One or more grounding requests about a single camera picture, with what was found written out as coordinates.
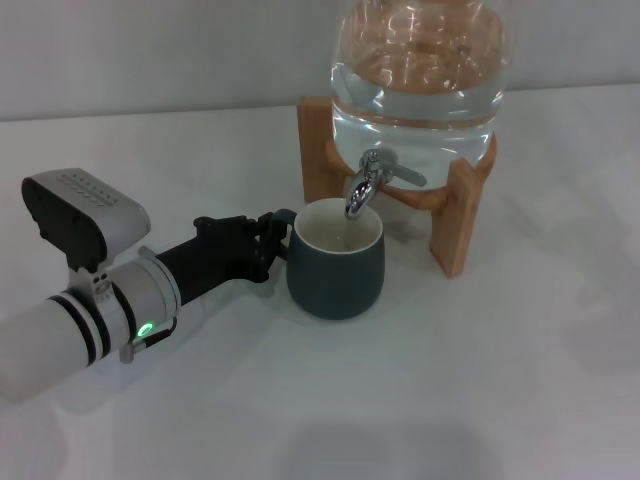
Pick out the dark teal ceramic mug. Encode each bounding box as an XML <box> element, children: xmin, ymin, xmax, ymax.
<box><xmin>272</xmin><ymin>198</ymin><xmax>386</xmax><ymax>321</ymax></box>

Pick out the chrome faucet tap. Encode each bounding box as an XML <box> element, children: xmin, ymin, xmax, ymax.
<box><xmin>343</xmin><ymin>148</ymin><xmax>428</xmax><ymax>221</ymax></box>

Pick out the wooden dispenser stand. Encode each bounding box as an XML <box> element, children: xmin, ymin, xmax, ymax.
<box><xmin>296</xmin><ymin>95</ymin><xmax>500</xmax><ymax>279</ymax></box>

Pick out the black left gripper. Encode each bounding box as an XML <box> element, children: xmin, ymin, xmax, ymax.
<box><xmin>154</xmin><ymin>211</ymin><xmax>290</xmax><ymax>309</ymax></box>

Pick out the left arm connector cable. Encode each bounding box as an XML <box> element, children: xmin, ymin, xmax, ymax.
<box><xmin>118</xmin><ymin>317</ymin><xmax>177</xmax><ymax>364</ymax></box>

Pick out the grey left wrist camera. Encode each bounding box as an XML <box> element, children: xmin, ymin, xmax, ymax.
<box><xmin>21</xmin><ymin>167</ymin><xmax>152</xmax><ymax>275</ymax></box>

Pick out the clear glass water dispenser jar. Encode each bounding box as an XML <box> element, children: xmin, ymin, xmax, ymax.
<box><xmin>329</xmin><ymin>0</ymin><xmax>510</xmax><ymax>193</ymax></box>

